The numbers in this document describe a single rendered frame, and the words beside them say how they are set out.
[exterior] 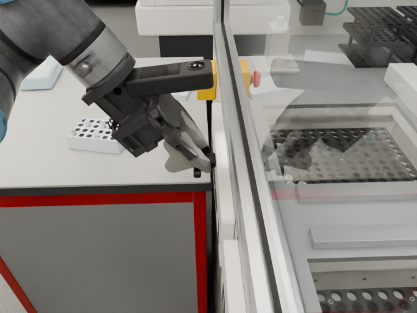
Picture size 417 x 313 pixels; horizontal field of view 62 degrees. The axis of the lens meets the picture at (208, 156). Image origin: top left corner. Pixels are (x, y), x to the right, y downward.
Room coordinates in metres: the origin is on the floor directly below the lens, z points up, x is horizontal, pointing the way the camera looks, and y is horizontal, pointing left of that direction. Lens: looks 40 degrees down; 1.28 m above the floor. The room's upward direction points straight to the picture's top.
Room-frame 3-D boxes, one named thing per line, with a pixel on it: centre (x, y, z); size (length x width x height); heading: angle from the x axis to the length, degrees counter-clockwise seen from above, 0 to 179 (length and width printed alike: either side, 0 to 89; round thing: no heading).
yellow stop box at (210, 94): (0.76, 0.01, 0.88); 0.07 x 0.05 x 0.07; 2
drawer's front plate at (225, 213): (0.43, -0.02, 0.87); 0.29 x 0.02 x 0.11; 2
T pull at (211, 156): (0.43, 0.01, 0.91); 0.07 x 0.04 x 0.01; 2
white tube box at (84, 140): (0.67, 0.26, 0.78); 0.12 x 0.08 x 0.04; 81
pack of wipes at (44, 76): (0.99, 0.51, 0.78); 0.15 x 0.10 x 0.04; 4
